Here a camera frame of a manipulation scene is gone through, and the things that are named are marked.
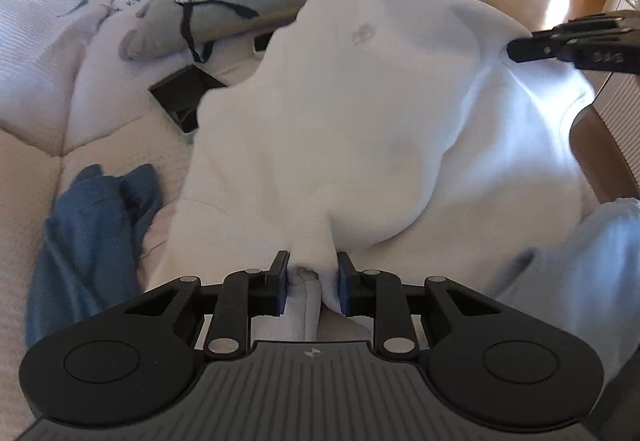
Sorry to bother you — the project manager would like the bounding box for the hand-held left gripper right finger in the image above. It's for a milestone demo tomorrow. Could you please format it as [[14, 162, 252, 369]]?
[[337, 251, 503, 362]]

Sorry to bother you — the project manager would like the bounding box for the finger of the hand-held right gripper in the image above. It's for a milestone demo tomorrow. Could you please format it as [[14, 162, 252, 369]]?
[[506, 34, 640, 74], [532, 14, 640, 42]]

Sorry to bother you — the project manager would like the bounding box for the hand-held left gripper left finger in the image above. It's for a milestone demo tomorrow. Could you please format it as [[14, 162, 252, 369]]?
[[122, 250, 291, 362]]

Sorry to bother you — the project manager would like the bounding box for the white sweater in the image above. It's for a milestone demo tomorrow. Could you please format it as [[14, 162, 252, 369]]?
[[142, 0, 601, 347]]

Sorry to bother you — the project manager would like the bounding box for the light blue sweater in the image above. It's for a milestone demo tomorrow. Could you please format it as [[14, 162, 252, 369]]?
[[492, 198, 640, 402]]

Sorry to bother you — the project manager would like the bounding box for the white ribbed cabinet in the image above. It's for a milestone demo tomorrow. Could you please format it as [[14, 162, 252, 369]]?
[[592, 68, 640, 202]]

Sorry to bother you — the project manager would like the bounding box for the pale pink garment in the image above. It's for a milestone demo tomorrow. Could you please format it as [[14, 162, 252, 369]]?
[[135, 206, 176, 282]]

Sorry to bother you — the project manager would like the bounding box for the dark blue cloth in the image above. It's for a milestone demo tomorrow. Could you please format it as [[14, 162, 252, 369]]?
[[25, 164, 163, 349]]

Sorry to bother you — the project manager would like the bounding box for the black flat box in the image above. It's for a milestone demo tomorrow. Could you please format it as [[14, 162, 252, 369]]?
[[148, 64, 228, 134]]

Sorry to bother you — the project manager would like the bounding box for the beige waffle sofa cover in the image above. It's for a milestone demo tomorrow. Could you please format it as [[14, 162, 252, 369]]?
[[0, 0, 381, 441]]

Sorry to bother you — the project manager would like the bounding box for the grey fabric bag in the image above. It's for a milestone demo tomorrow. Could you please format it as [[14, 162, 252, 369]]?
[[119, 0, 301, 64]]

